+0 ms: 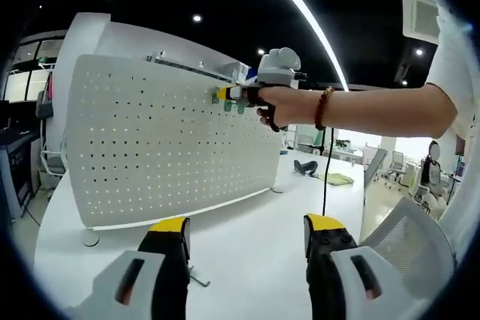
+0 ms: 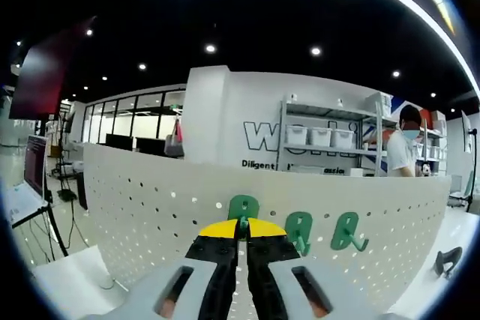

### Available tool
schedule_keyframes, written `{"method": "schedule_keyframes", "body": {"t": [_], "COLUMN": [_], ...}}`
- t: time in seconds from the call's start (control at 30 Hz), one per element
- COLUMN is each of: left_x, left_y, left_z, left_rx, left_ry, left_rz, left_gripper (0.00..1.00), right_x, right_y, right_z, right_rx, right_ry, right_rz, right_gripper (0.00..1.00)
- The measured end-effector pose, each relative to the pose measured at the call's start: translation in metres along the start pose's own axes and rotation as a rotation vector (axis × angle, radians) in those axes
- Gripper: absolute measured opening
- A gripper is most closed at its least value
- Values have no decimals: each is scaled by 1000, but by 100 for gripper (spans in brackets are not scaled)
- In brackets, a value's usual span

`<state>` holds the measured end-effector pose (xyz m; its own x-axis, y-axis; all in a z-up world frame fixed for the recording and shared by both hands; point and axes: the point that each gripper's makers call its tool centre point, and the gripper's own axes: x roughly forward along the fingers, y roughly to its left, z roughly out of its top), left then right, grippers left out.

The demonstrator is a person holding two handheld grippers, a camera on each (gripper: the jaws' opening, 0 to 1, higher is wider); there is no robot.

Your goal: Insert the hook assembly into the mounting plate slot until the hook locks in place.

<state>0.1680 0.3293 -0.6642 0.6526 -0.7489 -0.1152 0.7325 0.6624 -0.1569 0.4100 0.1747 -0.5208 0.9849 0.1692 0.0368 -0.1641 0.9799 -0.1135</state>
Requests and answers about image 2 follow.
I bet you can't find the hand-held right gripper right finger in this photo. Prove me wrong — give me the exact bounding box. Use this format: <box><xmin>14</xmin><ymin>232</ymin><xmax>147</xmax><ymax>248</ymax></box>
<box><xmin>244</xmin><ymin>218</ymin><xmax>380</xmax><ymax>320</ymax></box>

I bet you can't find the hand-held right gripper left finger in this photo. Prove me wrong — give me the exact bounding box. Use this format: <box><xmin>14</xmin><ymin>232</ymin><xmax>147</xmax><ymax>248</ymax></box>
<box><xmin>119</xmin><ymin>218</ymin><xmax>242</xmax><ymax>320</ymax></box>

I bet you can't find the green hook assembly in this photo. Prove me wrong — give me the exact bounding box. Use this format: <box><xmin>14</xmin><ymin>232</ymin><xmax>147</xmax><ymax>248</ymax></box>
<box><xmin>227</xmin><ymin>194</ymin><xmax>261</xmax><ymax>242</ymax></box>
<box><xmin>283</xmin><ymin>211</ymin><xmax>313</xmax><ymax>256</ymax></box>
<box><xmin>329</xmin><ymin>211</ymin><xmax>371</xmax><ymax>253</ymax></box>

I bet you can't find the white perforated mounting plate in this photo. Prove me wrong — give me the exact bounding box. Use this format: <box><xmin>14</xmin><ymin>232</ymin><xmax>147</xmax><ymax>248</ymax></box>
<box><xmin>82</xmin><ymin>142</ymin><xmax>452</xmax><ymax>320</ymax></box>

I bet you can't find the hanging grey bag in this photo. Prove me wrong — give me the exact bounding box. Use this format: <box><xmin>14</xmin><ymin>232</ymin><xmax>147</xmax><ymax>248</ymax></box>
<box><xmin>164</xmin><ymin>115</ymin><xmax>186</xmax><ymax>158</ymax></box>

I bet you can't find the white storage bin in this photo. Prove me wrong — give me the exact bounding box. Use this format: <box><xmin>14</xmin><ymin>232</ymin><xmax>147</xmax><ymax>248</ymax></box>
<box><xmin>285</xmin><ymin>124</ymin><xmax>309</xmax><ymax>146</ymax></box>
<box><xmin>331</xmin><ymin>128</ymin><xmax>356</xmax><ymax>150</ymax></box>
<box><xmin>308</xmin><ymin>126</ymin><xmax>333</xmax><ymax>148</ymax></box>

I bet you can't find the black desktop monitor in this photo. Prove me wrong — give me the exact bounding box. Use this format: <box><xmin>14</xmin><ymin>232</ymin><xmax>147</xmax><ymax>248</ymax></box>
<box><xmin>105</xmin><ymin>133</ymin><xmax>134</xmax><ymax>153</ymax></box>
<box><xmin>135</xmin><ymin>136</ymin><xmax>167</xmax><ymax>157</ymax></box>

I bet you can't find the grey metal shelf rack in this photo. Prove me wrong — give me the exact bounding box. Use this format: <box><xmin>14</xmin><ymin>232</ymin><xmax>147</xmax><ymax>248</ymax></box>
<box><xmin>277</xmin><ymin>93</ymin><xmax>389</xmax><ymax>177</ymax></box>

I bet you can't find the open laptop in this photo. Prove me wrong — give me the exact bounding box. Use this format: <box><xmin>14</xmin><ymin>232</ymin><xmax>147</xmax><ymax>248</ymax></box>
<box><xmin>3</xmin><ymin>133</ymin><xmax>50</xmax><ymax>224</ymax></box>

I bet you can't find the monitor on black stand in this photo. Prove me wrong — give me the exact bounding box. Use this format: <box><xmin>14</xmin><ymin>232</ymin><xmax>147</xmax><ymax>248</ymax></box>
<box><xmin>460</xmin><ymin>109</ymin><xmax>480</xmax><ymax>214</ymax></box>

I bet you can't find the dark red hanging screen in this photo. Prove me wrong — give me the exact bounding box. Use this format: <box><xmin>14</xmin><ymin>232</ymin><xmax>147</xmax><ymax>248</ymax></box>
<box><xmin>7</xmin><ymin>16</ymin><xmax>98</xmax><ymax>121</ymax></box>

